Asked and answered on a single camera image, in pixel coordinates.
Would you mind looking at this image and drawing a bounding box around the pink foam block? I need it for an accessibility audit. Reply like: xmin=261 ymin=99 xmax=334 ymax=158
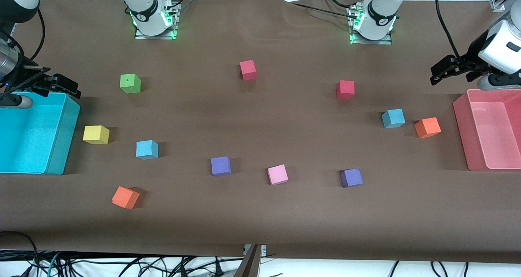
xmin=267 ymin=164 xmax=289 ymax=186

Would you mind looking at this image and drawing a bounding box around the purple foam block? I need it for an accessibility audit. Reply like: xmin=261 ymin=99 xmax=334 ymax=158
xmin=210 ymin=156 xmax=232 ymax=176
xmin=340 ymin=168 xmax=363 ymax=188

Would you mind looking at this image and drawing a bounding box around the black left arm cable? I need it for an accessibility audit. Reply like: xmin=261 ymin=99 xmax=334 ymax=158
xmin=435 ymin=0 xmax=462 ymax=59

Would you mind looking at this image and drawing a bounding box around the red foam block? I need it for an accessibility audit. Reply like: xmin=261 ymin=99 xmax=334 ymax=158
xmin=336 ymin=80 xmax=355 ymax=100
xmin=239 ymin=59 xmax=258 ymax=81

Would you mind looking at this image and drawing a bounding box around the black looped floor cable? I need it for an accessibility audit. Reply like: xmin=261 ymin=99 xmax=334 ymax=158
xmin=0 ymin=231 xmax=40 ymax=277

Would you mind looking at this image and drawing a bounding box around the teal floor cable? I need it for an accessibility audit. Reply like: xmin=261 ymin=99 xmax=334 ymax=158
xmin=47 ymin=252 xmax=61 ymax=277

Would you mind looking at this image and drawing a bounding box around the cyan plastic bin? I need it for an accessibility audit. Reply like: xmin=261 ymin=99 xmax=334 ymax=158
xmin=0 ymin=92 xmax=81 ymax=176

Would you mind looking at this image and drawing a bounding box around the black cable on cloth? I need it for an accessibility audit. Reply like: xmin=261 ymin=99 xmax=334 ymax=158
xmin=277 ymin=0 xmax=361 ymax=17

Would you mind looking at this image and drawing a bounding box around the grey metal bar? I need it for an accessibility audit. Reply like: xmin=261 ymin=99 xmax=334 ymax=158
xmin=233 ymin=244 xmax=262 ymax=277

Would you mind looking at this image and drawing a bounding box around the light blue foam block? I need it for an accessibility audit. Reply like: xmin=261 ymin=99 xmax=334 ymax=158
xmin=381 ymin=108 xmax=406 ymax=129
xmin=136 ymin=140 xmax=159 ymax=160

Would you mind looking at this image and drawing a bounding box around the yellow foam block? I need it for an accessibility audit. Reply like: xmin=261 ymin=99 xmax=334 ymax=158
xmin=83 ymin=125 xmax=110 ymax=145

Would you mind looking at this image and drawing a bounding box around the brown table cloth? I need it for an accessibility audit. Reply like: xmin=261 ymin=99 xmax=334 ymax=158
xmin=0 ymin=0 xmax=521 ymax=264

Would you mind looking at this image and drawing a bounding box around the pink plastic bin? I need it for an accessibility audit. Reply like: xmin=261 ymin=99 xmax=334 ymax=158
xmin=453 ymin=89 xmax=521 ymax=172

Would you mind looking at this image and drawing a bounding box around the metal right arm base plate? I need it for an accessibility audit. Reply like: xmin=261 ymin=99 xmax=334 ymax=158
xmin=134 ymin=2 xmax=179 ymax=40

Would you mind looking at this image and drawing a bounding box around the green foam block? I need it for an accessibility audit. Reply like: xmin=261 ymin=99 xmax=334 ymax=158
xmin=120 ymin=74 xmax=142 ymax=94

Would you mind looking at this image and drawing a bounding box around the orange foam block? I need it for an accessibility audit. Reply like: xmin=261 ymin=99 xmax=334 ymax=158
xmin=414 ymin=117 xmax=442 ymax=139
xmin=112 ymin=186 xmax=140 ymax=209

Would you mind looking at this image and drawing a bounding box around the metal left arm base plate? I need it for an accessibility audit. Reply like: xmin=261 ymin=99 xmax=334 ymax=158
xmin=349 ymin=4 xmax=393 ymax=45

